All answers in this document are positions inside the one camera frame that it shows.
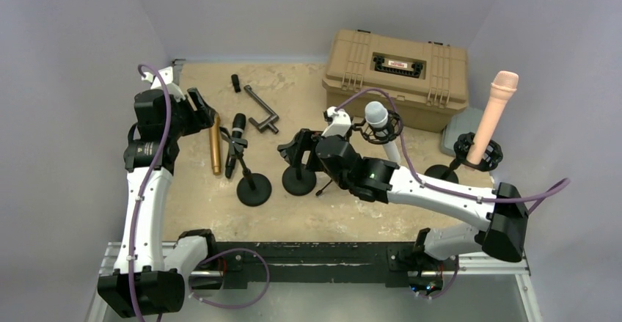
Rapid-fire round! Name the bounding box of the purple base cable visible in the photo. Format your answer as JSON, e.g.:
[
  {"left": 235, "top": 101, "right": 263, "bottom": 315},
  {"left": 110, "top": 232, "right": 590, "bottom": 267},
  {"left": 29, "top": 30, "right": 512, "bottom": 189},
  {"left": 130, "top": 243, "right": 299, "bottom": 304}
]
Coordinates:
[{"left": 187, "top": 248, "right": 272, "bottom": 310}]

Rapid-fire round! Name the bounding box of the black microphone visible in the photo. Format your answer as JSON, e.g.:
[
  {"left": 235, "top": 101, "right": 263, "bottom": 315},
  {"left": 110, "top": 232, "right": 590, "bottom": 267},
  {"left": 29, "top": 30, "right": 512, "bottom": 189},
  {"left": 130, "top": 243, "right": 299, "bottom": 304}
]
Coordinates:
[{"left": 224, "top": 113, "right": 246, "bottom": 179}]

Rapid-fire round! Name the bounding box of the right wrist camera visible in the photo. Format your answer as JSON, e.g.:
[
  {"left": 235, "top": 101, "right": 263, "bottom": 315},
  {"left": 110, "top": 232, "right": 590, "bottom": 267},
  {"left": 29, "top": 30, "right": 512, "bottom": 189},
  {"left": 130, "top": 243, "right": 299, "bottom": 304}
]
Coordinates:
[{"left": 321, "top": 106, "right": 352, "bottom": 137}]

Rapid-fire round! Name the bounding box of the black clip mic stand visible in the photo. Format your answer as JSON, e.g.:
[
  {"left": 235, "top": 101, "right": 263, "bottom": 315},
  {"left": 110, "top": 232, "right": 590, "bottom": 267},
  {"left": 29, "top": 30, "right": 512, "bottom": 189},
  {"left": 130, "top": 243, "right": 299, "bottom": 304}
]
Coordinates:
[{"left": 219, "top": 127, "right": 272, "bottom": 207}]

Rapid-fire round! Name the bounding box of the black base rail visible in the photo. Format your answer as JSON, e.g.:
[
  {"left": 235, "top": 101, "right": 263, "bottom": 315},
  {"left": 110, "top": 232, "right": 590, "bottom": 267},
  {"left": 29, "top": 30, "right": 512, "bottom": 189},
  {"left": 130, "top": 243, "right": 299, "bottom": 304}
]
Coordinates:
[{"left": 194, "top": 241, "right": 455, "bottom": 292}]

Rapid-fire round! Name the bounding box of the small black cylinder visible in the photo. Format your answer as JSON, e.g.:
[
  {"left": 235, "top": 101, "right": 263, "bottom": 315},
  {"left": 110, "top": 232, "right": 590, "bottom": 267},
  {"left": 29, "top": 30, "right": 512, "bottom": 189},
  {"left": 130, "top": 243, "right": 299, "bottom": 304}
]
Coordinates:
[{"left": 231, "top": 74, "right": 241, "bottom": 93}]

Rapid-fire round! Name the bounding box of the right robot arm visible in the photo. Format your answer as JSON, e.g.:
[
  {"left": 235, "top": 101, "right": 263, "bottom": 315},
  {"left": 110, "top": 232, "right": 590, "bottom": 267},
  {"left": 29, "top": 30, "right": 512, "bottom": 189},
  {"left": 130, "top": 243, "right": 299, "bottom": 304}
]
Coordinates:
[{"left": 277, "top": 129, "right": 529, "bottom": 268}]

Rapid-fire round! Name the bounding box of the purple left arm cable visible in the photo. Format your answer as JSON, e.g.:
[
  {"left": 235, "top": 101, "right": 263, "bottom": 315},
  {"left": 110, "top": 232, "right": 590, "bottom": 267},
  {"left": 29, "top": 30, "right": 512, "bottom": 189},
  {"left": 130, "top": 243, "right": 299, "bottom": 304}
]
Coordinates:
[{"left": 127, "top": 63, "right": 173, "bottom": 322}]

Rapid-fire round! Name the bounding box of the pink microphone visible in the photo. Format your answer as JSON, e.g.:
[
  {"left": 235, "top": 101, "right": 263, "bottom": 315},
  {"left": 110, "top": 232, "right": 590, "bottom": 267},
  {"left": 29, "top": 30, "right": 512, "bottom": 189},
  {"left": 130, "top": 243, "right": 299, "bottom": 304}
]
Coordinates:
[{"left": 466, "top": 70, "right": 519, "bottom": 164}]

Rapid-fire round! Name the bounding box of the dark metal L bracket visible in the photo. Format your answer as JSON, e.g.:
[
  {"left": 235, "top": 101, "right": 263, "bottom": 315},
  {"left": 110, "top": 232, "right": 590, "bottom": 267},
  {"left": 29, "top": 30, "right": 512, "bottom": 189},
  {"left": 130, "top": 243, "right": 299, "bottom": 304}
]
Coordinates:
[{"left": 243, "top": 84, "right": 280, "bottom": 135}]

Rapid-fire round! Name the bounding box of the white microphone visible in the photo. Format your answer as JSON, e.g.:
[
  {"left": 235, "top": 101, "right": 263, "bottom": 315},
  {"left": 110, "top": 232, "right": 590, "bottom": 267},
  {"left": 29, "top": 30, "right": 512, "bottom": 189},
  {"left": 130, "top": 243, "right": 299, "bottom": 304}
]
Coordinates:
[{"left": 365, "top": 101, "right": 401, "bottom": 164}]

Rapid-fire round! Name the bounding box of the gold microphone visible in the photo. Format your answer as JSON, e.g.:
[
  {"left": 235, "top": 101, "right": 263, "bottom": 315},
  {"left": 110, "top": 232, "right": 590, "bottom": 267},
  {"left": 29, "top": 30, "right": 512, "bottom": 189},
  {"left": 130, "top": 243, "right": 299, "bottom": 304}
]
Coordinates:
[{"left": 208, "top": 113, "right": 222, "bottom": 175}]

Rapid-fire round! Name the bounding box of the black shock-mount round stand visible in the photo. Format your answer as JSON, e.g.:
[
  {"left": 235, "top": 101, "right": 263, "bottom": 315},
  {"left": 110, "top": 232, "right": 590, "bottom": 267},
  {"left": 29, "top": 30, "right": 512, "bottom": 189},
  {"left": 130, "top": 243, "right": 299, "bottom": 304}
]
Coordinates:
[{"left": 424, "top": 132, "right": 505, "bottom": 185}]

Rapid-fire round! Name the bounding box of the grey pad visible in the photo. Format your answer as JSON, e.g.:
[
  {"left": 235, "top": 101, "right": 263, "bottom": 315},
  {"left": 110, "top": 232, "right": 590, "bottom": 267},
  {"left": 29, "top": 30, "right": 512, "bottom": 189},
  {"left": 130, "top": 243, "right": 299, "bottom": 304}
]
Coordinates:
[{"left": 439, "top": 107, "right": 483, "bottom": 156}]

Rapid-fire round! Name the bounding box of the black round-base mic stand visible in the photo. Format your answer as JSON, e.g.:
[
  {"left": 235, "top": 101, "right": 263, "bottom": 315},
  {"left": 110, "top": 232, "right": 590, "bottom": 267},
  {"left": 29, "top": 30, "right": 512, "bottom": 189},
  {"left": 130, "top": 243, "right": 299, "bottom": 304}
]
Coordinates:
[{"left": 282, "top": 164, "right": 317, "bottom": 197}]

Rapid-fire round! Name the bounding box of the tan plastic case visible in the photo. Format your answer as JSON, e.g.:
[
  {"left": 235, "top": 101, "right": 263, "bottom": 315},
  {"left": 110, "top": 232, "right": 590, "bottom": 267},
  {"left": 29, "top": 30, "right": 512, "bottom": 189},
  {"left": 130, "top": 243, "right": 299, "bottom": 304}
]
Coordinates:
[{"left": 322, "top": 29, "right": 469, "bottom": 133}]

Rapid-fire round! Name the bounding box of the black tripod shock-mount stand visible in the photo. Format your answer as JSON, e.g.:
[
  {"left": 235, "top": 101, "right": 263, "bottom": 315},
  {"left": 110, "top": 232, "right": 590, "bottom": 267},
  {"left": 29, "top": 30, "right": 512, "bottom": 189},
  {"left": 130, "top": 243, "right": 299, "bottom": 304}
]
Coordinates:
[{"left": 315, "top": 111, "right": 403, "bottom": 203}]

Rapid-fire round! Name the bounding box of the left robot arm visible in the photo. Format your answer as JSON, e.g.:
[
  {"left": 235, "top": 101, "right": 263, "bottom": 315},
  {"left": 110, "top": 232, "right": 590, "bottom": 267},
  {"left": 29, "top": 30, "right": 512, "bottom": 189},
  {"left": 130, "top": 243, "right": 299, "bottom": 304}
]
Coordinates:
[{"left": 97, "top": 88, "right": 219, "bottom": 318}]

